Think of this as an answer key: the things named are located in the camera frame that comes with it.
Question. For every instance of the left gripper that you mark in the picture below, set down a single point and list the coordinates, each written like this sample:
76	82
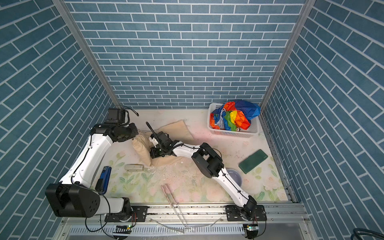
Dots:
134	132

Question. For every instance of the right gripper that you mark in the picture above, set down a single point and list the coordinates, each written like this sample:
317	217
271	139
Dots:
154	154

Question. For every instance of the beige shorts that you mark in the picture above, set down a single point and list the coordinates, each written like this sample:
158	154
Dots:
171	134

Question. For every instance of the rainbow coloured shorts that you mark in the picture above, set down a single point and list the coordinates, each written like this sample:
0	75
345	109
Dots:
234	116

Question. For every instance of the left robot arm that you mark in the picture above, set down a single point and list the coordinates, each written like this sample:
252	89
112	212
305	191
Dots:
73	196

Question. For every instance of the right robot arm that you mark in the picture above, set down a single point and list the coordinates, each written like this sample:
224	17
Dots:
208	161

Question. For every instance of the clear plastic tube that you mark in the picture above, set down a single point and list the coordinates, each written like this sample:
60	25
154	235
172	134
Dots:
130	168

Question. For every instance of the pink chopstick pair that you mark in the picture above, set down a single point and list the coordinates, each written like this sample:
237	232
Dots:
174	205

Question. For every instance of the blue stapler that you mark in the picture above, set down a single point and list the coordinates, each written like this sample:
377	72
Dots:
103	181

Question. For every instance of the lavender mug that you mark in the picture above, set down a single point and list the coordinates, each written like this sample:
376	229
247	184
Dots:
235	176

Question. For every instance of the white plastic basket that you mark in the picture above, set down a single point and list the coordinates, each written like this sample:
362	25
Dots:
253	130

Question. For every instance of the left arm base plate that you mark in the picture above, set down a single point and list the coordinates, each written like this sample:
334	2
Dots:
137	214

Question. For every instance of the white cable duct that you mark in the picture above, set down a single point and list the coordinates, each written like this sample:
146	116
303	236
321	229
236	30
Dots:
157	230

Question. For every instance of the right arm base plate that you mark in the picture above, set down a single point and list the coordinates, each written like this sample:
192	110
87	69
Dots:
236	214

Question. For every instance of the aluminium front rail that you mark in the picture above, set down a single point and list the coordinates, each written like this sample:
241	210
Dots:
208	213

